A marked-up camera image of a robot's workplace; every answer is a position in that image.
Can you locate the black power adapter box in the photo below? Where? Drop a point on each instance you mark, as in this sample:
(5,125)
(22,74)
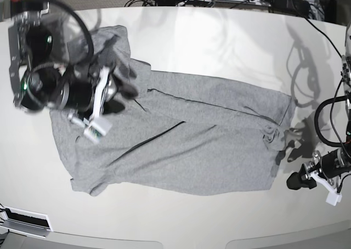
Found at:
(291,7)

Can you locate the grey t-shirt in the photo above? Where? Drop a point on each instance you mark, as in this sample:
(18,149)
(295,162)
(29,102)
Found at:
(191,134)

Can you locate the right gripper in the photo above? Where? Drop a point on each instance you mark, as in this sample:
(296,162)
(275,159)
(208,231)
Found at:
(77,95)

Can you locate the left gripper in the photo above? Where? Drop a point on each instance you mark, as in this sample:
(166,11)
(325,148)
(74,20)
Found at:
(329,166)

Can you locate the white cable slot box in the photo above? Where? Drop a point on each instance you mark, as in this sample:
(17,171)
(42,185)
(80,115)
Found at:
(25,222)

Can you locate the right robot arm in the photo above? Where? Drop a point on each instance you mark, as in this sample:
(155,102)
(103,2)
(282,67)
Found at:
(58,64)

